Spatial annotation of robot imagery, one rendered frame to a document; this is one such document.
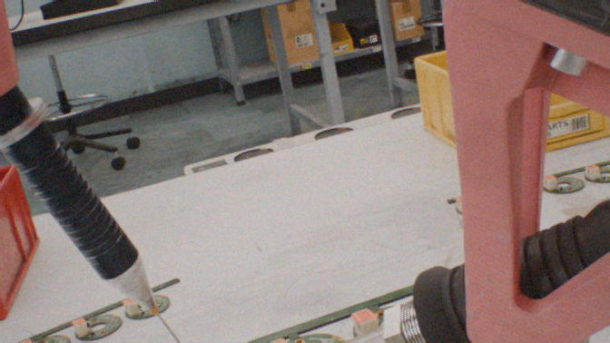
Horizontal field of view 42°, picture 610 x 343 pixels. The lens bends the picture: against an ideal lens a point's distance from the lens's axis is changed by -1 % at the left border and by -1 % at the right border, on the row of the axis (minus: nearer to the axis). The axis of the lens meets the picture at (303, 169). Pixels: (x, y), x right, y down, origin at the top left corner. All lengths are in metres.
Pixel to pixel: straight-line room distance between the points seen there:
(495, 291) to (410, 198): 0.36
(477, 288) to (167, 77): 4.51
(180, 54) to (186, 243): 4.15
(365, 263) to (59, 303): 0.18
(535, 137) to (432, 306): 0.04
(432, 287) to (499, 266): 0.03
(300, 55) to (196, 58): 0.65
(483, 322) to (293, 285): 0.27
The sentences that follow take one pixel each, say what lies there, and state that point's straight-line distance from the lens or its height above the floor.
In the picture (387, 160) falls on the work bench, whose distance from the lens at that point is 0.59.
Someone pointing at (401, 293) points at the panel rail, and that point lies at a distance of 0.27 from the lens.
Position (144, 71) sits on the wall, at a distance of 4.63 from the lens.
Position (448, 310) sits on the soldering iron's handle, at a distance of 0.17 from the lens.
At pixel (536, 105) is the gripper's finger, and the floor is 0.89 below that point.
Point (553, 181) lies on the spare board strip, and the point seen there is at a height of 0.76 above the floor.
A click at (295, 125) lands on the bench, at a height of 0.08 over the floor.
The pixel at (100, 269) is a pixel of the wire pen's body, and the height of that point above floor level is 0.87.
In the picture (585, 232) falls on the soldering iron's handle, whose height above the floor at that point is 0.87.
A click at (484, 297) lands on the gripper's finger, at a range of 0.16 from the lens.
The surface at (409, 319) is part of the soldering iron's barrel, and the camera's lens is 0.18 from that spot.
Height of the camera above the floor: 0.94
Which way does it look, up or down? 18 degrees down
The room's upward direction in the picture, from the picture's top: 11 degrees counter-clockwise
